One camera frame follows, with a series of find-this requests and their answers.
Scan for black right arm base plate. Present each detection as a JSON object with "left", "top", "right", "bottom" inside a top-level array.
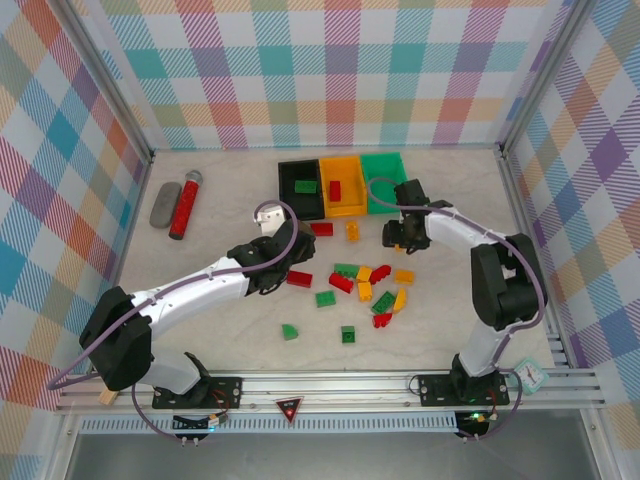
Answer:
[{"left": 416, "top": 372, "right": 511, "bottom": 407}]

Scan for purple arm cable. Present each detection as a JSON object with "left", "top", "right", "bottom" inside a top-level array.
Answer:
[
  {"left": 47, "top": 198, "right": 301, "bottom": 446},
  {"left": 367, "top": 175, "right": 549, "bottom": 444}
]

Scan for aluminium frame post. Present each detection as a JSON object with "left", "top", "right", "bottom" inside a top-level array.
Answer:
[
  {"left": 498, "top": 0, "right": 592, "bottom": 157},
  {"left": 63, "top": 0, "right": 154, "bottom": 162}
]

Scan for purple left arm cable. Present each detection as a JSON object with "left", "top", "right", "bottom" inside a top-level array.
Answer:
[{"left": 47, "top": 198, "right": 301, "bottom": 446}]

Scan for white slotted cable duct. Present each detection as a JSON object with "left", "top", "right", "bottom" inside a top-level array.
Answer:
[{"left": 79, "top": 412, "right": 459, "bottom": 434}]

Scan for grey oval case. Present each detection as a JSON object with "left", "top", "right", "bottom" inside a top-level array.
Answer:
[{"left": 149, "top": 182, "right": 182, "bottom": 230}]

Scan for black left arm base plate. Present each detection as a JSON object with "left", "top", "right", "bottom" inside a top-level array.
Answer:
[{"left": 152, "top": 375, "right": 244, "bottom": 410}]

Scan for black red triangle sign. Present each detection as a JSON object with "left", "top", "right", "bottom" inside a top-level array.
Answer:
[{"left": 275, "top": 396, "right": 305, "bottom": 426}]

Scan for green plastic bin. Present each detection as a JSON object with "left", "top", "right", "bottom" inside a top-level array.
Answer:
[{"left": 359, "top": 151, "right": 409, "bottom": 216}]

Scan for aluminium mounting rail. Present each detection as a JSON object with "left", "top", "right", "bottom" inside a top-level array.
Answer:
[{"left": 54, "top": 368, "right": 601, "bottom": 414}]

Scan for black plastic bin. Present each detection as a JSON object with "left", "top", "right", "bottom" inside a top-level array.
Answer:
[{"left": 277, "top": 158, "right": 326, "bottom": 222}]

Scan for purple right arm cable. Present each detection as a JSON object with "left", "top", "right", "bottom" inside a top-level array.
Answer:
[{"left": 367, "top": 175, "right": 549, "bottom": 444}]

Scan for yellow plastic bin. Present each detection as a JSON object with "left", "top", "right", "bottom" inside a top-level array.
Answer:
[{"left": 318, "top": 155, "right": 369, "bottom": 220}]

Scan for red cylinder bottle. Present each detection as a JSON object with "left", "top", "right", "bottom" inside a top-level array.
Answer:
[{"left": 168, "top": 170, "right": 204, "bottom": 240}]

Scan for small teal alarm clock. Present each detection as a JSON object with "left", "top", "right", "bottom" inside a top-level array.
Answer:
[{"left": 514, "top": 355, "right": 550, "bottom": 396}]

